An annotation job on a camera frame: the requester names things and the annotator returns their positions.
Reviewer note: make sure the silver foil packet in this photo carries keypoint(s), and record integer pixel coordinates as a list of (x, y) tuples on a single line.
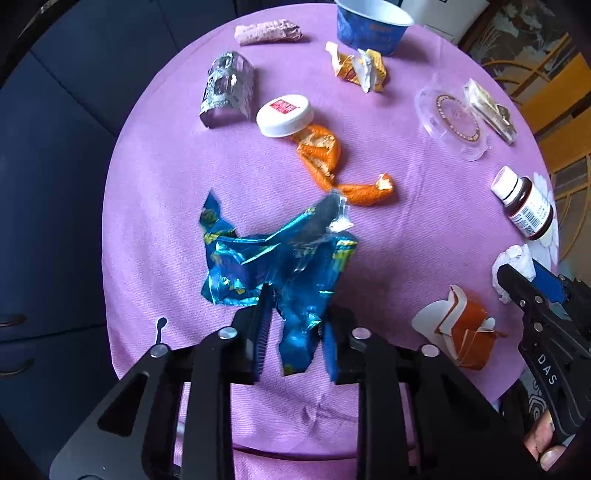
[(229, 91)]

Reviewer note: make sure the orange peel strip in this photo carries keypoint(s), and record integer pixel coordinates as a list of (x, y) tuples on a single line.
[(320, 152)]

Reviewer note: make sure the beige tissue pack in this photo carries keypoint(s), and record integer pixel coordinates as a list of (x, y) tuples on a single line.
[(497, 116)]

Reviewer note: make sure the clear plastic round lid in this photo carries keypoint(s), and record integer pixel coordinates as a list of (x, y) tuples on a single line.
[(451, 123)]

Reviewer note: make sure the white plastic jar lid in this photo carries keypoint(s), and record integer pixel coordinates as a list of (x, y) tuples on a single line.
[(285, 115)]

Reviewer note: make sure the wooden glass door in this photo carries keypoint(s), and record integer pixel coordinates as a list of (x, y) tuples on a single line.
[(538, 52)]

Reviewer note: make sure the blue paper bowl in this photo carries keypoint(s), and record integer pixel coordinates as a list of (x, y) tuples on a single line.
[(372, 24)]

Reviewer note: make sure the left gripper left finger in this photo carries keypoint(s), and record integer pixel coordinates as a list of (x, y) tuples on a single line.
[(169, 416)]

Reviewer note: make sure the brown medicine bottle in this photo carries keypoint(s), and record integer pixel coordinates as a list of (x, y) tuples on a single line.
[(524, 204)]

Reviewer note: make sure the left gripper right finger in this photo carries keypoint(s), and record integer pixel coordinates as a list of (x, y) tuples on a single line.
[(420, 417)]

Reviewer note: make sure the yellow crumpled paper bag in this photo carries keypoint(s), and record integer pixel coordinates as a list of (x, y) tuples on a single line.
[(365, 68)]

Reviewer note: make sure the orange white crushed carton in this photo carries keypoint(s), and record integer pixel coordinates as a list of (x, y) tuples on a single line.
[(461, 327)]

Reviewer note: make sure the person right hand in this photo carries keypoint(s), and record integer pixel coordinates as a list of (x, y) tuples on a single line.
[(539, 442)]

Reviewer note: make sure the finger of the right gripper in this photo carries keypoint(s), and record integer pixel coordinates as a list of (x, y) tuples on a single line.
[(547, 284), (521, 291)]

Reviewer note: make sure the blue foil snack wrapper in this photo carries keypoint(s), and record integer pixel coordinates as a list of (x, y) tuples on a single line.
[(302, 261)]

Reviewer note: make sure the white drawer cabinet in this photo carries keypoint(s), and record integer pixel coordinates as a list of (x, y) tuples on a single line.
[(449, 19)]

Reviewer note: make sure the pink wrapper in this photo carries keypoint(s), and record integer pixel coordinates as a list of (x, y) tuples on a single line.
[(268, 32)]

